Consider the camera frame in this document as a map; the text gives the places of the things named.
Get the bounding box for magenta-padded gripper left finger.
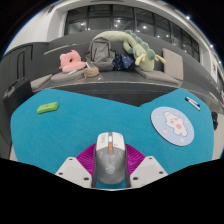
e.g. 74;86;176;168
54;143;98;190

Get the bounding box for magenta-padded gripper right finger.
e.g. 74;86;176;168
123;143;169;190

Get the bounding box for grey and white computer mouse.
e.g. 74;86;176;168
91;131;131;190

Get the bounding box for round light blue mouse pad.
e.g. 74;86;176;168
150;106;195;147

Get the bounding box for green eraser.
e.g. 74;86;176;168
36;101;60;115

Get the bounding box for white marker with black cap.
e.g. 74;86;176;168
185;97;201;112

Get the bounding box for white marker with blue cap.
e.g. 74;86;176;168
186;96;202;110

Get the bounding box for small black bag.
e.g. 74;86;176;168
210;111;219;131

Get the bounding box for black suitcase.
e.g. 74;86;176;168
2;49;34;118

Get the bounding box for flat grey round seat cushion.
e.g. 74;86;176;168
50;70;86;84

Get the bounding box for flat light grey seat cushion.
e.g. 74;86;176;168
30;73;54;91

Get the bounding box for flat grey square seat cushion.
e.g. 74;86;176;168
134;67;181;85

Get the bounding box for small tan round pouch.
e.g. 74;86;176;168
83;65;100;79

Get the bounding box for pink plush cushion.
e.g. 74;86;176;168
58;49;87;73

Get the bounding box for upright beige square cushion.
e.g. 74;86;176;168
162;47;185;81

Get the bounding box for dark blue patterned bag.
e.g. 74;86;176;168
112;53;136;72

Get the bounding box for green dragon plush toy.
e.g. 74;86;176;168
92;29;167;72

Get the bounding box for grey backpack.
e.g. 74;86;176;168
87;36;116;72

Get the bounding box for large dark glass window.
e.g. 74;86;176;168
64;4;200;63

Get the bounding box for ceiling spot lights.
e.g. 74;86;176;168
46;0;214;49

